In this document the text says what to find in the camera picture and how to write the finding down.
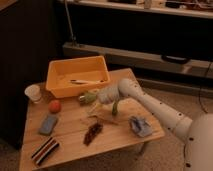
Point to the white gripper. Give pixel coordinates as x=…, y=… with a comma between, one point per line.
x=108, y=94

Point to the green plastic cup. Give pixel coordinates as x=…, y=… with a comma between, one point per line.
x=87, y=97

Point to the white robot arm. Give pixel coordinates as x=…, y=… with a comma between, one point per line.
x=197, y=134

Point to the wooden utensil in bin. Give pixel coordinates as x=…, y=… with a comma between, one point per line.
x=85, y=81

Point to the brown dried bunch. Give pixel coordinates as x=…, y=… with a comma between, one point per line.
x=92, y=132

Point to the blue crumpled cloth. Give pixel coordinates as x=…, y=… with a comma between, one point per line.
x=140, y=126

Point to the yellow plastic bin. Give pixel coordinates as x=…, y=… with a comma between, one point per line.
x=60, y=72

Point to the orange ball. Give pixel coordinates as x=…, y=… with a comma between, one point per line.
x=54, y=106

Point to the blue sponge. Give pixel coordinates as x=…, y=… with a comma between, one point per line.
x=48, y=125

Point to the white paper cup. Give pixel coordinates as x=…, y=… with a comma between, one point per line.
x=33, y=93

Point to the striped eraser block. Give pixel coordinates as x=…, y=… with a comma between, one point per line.
x=44, y=150

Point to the metal pole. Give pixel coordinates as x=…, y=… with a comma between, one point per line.
x=72, y=36

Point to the black handle on shelf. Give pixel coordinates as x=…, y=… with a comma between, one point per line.
x=175, y=60

